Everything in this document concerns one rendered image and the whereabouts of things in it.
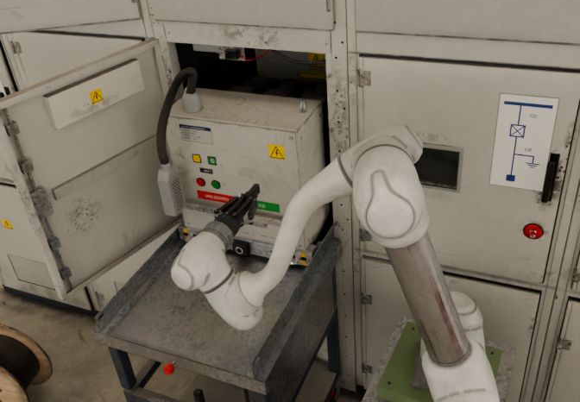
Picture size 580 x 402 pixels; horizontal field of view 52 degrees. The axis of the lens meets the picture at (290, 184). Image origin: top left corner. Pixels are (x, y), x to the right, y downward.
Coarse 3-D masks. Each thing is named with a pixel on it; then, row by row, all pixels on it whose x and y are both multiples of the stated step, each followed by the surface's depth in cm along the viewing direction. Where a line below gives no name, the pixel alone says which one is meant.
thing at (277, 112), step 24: (216, 96) 207; (240, 96) 206; (264, 96) 204; (216, 120) 191; (240, 120) 190; (264, 120) 189; (288, 120) 187; (312, 120) 193; (312, 144) 196; (312, 168) 200; (312, 216) 207; (312, 240) 211
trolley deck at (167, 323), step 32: (256, 256) 218; (160, 288) 207; (288, 288) 202; (320, 288) 206; (128, 320) 195; (160, 320) 194; (192, 320) 193; (128, 352) 191; (160, 352) 183; (192, 352) 181; (224, 352) 180; (256, 352) 180; (288, 352) 185; (256, 384) 172
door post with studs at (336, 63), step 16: (336, 0) 173; (336, 16) 176; (336, 32) 178; (336, 48) 181; (336, 64) 184; (336, 80) 187; (336, 96) 190; (336, 112) 193; (336, 128) 196; (336, 144) 200; (336, 208) 215; (336, 224) 218; (352, 288) 232; (352, 304) 237; (352, 320) 242; (352, 336) 247; (352, 352) 252; (352, 368) 258; (352, 384) 264
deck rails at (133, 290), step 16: (176, 240) 225; (160, 256) 217; (176, 256) 221; (320, 256) 211; (144, 272) 209; (160, 272) 214; (304, 272) 208; (128, 288) 202; (144, 288) 207; (304, 288) 200; (112, 304) 195; (128, 304) 201; (288, 304) 188; (96, 320) 188; (112, 320) 195; (288, 320) 189; (272, 336) 179; (256, 368) 171
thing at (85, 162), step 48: (144, 48) 202; (48, 96) 180; (96, 96) 192; (144, 96) 211; (0, 144) 174; (48, 144) 187; (96, 144) 201; (144, 144) 215; (48, 192) 192; (96, 192) 207; (144, 192) 225; (48, 240) 197; (96, 240) 213; (144, 240) 232
